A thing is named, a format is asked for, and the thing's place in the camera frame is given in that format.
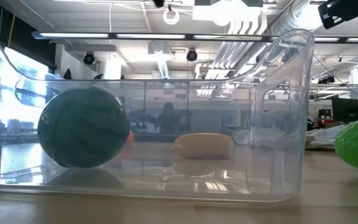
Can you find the person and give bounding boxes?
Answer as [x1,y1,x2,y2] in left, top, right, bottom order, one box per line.
[154,102,185,135]

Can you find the white hanging cable loop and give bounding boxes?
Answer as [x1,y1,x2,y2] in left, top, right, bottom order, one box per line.
[162,8,181,26]

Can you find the clear plastic container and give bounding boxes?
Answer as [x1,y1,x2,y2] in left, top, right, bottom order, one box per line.
[0,29,315,203]

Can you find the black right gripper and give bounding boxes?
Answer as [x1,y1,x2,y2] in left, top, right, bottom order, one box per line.
[318,0,358,30]

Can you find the overhead light bar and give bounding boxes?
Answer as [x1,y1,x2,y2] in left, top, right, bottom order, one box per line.
[31,30,358,44]

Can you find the black computer monitor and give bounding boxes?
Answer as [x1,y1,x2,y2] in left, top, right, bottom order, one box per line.
[331,98,358,124]

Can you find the green striped watermelon toy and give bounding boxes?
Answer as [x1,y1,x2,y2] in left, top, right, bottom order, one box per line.
[37,86,131,169]

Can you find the yellow banana toy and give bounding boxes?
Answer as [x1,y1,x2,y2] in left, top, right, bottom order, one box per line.
[170,133,235,160]

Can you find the orange fruit toy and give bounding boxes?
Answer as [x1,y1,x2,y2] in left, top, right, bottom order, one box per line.
[126,130,135,149]

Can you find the white checked cloth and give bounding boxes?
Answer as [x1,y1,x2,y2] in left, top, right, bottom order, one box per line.
[305,124,346,151]

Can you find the silver ventilation duct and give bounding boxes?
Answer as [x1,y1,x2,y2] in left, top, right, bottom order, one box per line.
[211,0,324,72]

